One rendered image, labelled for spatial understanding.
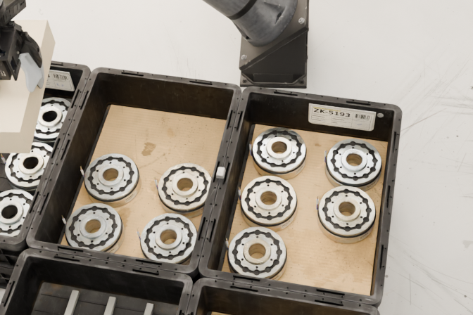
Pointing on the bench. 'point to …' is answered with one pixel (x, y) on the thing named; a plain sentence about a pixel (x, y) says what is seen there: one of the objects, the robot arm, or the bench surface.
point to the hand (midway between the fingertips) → (19, 79)
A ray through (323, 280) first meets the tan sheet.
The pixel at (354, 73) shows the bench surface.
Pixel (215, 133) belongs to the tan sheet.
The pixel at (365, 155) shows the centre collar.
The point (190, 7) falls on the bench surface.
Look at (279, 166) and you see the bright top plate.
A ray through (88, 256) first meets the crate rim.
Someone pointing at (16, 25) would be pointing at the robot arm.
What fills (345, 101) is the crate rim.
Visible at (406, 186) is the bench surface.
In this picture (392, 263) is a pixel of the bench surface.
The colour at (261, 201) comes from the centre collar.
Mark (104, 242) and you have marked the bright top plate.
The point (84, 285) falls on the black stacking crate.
